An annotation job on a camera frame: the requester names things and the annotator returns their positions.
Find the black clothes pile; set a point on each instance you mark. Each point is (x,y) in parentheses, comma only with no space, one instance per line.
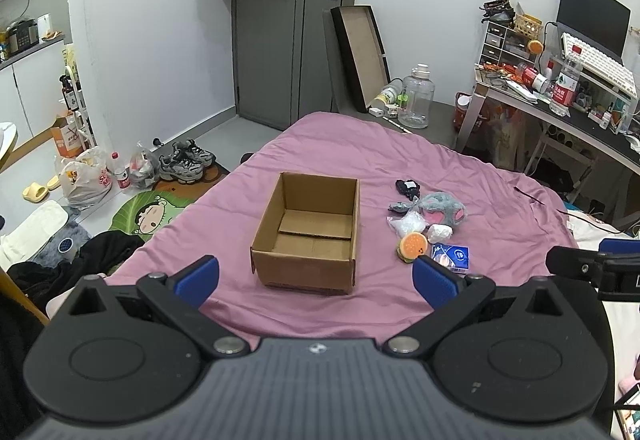
(101,255)

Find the grey pink plush toy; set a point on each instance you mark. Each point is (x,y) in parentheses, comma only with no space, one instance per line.
(442,208)

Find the white keyboard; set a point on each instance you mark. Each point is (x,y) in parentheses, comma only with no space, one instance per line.
(600,64)

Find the yellow slippers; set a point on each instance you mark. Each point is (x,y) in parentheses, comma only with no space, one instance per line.
(36,192)

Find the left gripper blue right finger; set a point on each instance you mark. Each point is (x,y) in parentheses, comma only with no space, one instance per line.
(434,283)

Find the white desk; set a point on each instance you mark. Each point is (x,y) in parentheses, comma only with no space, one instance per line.
(489,84)

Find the burger plush toy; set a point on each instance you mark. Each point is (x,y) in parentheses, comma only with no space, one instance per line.
(412,246)

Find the grey door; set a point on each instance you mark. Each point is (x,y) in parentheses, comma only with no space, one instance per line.
(281,71)

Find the white plastic shopping bag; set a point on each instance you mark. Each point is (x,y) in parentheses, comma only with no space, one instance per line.
(85,179)

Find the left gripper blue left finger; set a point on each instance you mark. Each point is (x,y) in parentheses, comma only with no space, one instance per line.
(196,282)

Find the clear bag of white beads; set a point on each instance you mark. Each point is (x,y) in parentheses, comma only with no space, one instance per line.
(411,222)

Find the white round soft object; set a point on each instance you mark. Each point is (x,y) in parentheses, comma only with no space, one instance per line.
(439,233)

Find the white kitchen cabinet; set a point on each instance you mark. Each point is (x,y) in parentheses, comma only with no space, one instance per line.
(31,95)

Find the blue Vinda tissue pack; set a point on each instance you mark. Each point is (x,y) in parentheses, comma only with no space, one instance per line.
(452,257)

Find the pink bed sheet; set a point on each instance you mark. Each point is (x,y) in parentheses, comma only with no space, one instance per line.
(511,223)

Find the small bottle red label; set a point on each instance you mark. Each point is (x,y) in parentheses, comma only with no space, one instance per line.
(120,171)

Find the black stitched felt toy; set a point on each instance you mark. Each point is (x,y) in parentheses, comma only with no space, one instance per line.
(408,188)

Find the large clear water jug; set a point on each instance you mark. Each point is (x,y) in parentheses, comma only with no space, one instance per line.
(414,102)

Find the green cartoon floor mat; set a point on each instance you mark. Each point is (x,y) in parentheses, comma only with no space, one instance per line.
(147,212)

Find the grey desktop drawer organizer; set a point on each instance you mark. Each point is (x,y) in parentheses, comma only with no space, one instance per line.
(502,45)

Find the grey sneakers pair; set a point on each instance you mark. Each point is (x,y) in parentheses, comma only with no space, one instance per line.
(187,163)

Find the tied clear trash bag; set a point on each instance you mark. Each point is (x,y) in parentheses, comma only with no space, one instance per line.
(144,168)

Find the black framed board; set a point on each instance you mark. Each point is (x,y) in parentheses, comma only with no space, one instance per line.
(362,54)

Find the small orange cardboard box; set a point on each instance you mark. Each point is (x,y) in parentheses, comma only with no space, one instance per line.
(66,136)

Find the black computer monitor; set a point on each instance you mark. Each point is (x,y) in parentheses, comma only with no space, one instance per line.
(602,23)

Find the brown cardboard box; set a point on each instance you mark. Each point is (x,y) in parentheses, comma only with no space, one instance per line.
(307,239)

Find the small grey blue fabric piece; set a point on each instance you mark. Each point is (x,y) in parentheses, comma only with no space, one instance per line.
(400,208)

